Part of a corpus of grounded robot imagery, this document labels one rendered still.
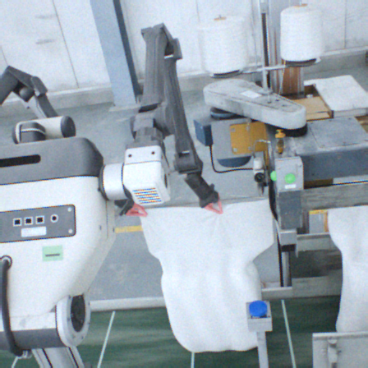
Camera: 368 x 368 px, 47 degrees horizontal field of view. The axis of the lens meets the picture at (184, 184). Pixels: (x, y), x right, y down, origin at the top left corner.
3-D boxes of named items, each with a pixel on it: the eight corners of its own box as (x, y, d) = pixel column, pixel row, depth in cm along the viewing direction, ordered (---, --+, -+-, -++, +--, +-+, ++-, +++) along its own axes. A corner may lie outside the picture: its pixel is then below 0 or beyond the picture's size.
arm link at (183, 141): (144, 44, 137) (175, 36, 135) (149, 47, 143) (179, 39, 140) (172, 172, 143) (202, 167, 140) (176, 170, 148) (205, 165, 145)
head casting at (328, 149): (278, 231, 138) (273, 149, 123) (270, 191, 159) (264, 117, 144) (374, 222, 133) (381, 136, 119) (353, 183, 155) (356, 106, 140)
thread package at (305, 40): (282, 66, 138) (279, 11, 130) (277, 55, 150) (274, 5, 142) (329, 58, 136) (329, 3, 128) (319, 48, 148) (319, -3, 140)
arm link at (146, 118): (133, 136, 107) (153, 131, 106) (134, 105, 113) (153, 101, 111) (146, 155, 115) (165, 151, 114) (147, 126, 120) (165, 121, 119)
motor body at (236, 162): (217, 172, 175) (209, 116, 163) (217, 155, 189) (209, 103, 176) (254, 167, 173) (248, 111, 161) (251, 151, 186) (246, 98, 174)
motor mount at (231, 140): (215, 161, 169) (210, 123, 161) (215, 154, 174) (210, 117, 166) (287, 153, 165) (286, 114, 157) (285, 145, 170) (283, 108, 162)
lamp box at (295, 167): (278, 192, 125) (275, 166, 121) (275, 185, 129) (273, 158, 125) (303, 190, 124) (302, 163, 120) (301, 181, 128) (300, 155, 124)
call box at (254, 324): (248, 333, 140) (246, 319, 137) (246, 314, 146) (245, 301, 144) (273, 331, 138) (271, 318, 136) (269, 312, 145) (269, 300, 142)
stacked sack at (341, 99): (306, 118, 416) (306, 104, 409) (301, 103, 453) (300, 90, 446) (377, 110, 404) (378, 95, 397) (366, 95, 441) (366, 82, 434)
